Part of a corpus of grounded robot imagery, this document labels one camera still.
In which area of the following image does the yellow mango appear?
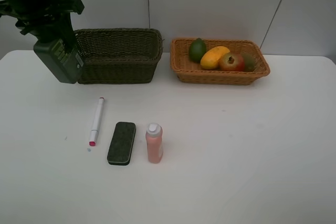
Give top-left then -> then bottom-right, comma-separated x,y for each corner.
200,46 -> 230,70

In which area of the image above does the brown kiwi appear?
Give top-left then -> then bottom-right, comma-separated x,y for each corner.
241,52 -> 256,72

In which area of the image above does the dark green pump bottle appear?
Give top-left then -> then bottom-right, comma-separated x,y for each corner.
34,39 -> 85,84

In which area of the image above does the orange wicker basket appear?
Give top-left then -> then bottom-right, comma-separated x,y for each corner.
170,38 -> 270,86

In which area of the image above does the white marker with red caps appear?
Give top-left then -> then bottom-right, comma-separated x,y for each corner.
89,97 -> 104,147

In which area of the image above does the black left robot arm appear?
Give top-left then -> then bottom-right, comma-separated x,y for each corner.
1,0 -> 84,49

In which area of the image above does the pink bottle with white cap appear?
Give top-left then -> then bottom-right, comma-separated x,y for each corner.
145,123 -> 163,164

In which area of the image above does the dark brown wicker basket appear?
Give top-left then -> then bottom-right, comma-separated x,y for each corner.
75,28 -> 163,84

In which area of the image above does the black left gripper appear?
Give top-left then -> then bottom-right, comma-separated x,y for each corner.
1,0 -> 84,51

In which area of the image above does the green lime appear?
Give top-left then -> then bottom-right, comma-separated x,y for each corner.
188,38 -> 207,63

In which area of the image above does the red pomegranate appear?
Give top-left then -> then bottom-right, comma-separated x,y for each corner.
219,52 -> 245,71

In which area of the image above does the black whiteboard eraser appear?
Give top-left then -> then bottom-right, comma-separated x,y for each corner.
107,122 -> 136,166

